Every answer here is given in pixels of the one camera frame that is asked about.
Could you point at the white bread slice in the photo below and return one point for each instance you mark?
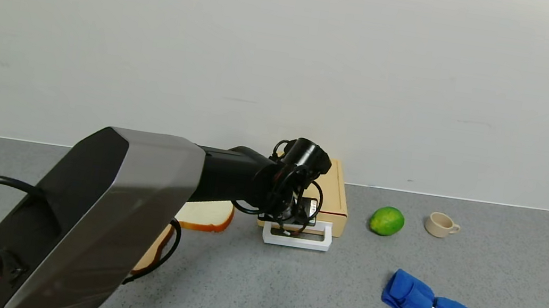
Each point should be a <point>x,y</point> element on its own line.
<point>209,217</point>

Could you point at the green lime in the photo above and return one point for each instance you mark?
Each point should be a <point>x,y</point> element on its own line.
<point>387,221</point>

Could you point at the yellow drawer cabinet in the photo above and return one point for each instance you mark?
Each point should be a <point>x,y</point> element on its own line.
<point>335,200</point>

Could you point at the brown toast slice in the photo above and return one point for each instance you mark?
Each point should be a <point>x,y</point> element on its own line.
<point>153,252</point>

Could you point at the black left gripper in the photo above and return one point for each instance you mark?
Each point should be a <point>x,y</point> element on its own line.
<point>308,207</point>

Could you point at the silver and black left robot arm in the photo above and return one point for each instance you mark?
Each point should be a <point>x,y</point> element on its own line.
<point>104,216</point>

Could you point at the beige cup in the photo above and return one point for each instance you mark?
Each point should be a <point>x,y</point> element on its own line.
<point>439,225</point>

